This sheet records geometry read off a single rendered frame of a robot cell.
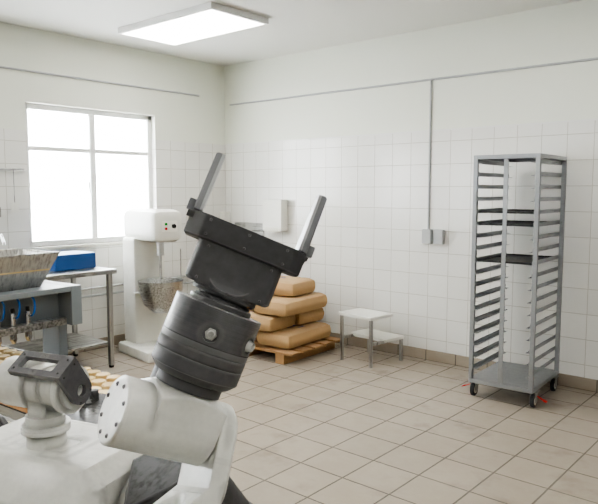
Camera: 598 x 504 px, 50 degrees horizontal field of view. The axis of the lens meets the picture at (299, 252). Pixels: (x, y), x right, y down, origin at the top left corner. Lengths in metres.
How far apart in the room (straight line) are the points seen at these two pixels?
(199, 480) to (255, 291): 0.19
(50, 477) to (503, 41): 5.33
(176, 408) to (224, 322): 0.09
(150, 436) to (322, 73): 6.30
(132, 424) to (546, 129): 5.16
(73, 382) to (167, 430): 0.29
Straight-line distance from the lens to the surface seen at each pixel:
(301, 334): 6.04
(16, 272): 2.67
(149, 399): 0.61
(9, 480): 0.92
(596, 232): 5.44
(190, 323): 0.60
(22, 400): 0.93
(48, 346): 2.94
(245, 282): 0.61
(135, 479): 0.86
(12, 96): 6.31
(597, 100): 5.49
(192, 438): 0.63
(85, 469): 0.87
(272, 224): 7.00
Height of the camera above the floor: 1.56
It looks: 5 degrees down
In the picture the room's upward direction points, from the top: straight up
